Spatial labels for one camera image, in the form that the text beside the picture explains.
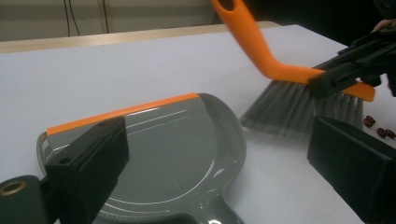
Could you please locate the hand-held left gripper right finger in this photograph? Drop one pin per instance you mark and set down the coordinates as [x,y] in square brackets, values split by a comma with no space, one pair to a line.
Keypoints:
[355,168]

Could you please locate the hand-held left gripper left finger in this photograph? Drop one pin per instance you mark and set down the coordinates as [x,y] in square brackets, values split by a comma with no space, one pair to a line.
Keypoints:
[90,168]

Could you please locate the red and green beans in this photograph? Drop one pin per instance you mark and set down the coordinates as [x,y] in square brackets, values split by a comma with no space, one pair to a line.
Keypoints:
[381,129]

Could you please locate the grey dustpan with orange edge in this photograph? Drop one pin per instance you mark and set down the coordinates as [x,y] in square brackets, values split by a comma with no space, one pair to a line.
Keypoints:
[174,149]

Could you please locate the orange brush with grey bristles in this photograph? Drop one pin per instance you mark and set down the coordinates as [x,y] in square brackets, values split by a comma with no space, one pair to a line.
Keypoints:
[255,46]

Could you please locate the black curtain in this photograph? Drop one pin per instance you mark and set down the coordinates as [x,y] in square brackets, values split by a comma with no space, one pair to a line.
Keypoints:
[311,15]

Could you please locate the white table mat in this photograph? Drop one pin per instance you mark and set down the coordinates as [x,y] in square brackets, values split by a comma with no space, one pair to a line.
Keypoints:
[155,68]

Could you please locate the wooden table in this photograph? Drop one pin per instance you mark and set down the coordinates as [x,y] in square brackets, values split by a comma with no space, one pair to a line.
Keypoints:
[124,36]

